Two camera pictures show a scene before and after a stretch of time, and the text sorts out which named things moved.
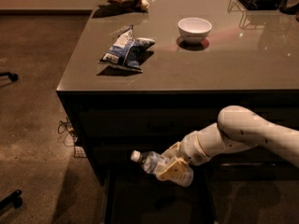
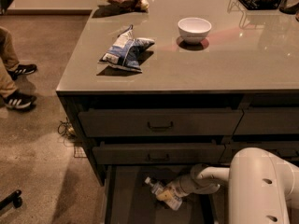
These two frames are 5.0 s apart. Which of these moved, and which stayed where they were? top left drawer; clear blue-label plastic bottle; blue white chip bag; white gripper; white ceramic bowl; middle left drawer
Moved: clear blue-label plastic bottle; white gripper
Stayed: blue white chip bag; top left drawer; middle left drawer; white ceramic bowl
